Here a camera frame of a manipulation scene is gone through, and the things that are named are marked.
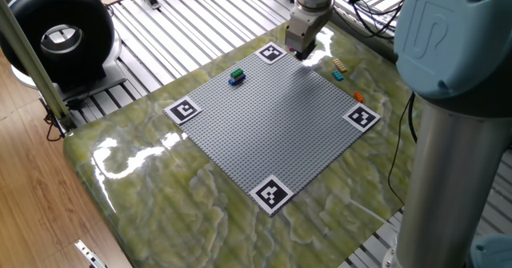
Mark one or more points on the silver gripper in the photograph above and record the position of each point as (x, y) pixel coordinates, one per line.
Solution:
(300, 34)

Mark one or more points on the green Lego brick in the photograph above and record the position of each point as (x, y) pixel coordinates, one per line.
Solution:
(237, 73)

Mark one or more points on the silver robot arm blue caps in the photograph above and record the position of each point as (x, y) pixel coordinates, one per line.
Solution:
(452, 180)

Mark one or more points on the tan Lego plate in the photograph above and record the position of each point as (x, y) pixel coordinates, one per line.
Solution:
(340, 65)

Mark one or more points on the cyan Lego plate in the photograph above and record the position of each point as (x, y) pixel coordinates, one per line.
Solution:
(338, 75)

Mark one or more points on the orange Lego brick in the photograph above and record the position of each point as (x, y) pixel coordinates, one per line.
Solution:
(358, 97)

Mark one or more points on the pink Lego brick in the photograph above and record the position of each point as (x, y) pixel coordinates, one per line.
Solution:
(237, 78)

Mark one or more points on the blue Lego brick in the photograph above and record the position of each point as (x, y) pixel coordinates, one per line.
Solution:
(233, 82)

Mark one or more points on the grey Lego baseplate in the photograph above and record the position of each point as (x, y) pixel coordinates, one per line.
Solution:
(272, 132)

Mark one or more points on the black white fiducial marker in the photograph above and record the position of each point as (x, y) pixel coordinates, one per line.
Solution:
(271, 53)
(182, 110)
(271, 194)
(361, 117)

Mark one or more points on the slanted aluminium frame post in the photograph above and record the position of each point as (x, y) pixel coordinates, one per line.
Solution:
(28, 56)

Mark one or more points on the metal hinge bracket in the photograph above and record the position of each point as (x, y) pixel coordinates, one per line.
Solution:
(90, 254)

